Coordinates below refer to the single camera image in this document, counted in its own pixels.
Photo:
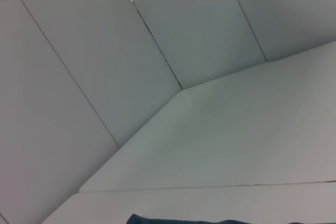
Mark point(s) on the teal t-shirt with FREE print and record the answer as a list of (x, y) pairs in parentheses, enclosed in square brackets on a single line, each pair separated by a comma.
[(183, 221)]

